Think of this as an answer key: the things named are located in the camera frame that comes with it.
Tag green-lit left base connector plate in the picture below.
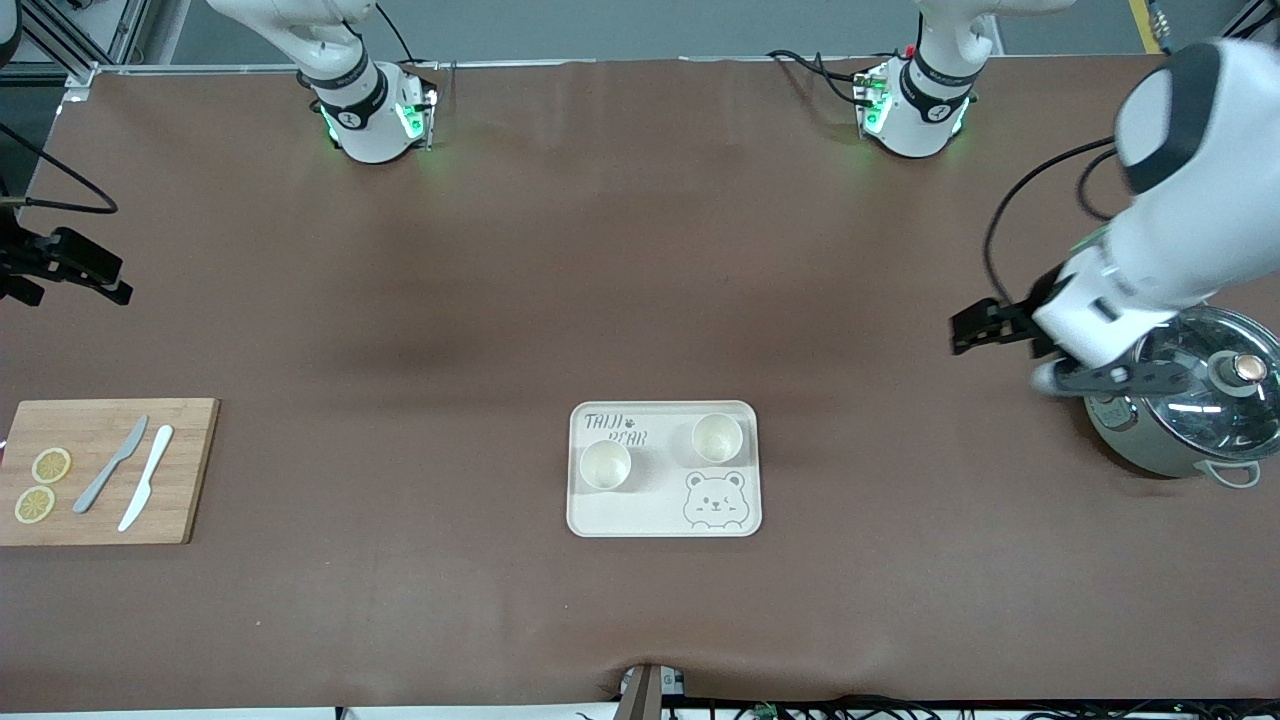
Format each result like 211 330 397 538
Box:
852 62 895 138

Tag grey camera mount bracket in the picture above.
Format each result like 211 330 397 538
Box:
617 662 687 720

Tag glass pot lid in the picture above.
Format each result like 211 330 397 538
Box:
1133 305 1280 464

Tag grey plastic knife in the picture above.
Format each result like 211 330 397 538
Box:
72 414 150 516

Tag white plastic knife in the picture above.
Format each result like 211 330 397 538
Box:
117 424 176 533

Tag aluminium frame profile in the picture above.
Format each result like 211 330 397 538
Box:
1222 0 1280 41
0 0 153 93

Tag brown table mat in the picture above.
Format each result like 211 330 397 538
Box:
0 55 1280 714

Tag bamboo cutting board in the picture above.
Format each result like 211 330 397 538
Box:
0 397 221 547

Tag cream bear print tray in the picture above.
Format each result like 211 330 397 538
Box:
566 400 764 540

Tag white IKEA cup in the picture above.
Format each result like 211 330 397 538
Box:
691 412 744 465
580 439 633 492

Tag black base power cables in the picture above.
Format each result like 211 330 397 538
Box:
766 48 873 107

